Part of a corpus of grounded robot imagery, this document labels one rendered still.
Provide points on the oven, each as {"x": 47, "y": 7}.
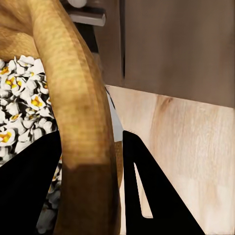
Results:
{"x": 101, "y": 24}

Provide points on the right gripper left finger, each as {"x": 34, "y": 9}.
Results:
{"x": 24, "y": 184}

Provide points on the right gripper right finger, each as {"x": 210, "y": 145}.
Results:
{"x": 170, "y": 214}

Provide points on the popcorn bag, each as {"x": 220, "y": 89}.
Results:
{"x": 90, "y": 130}

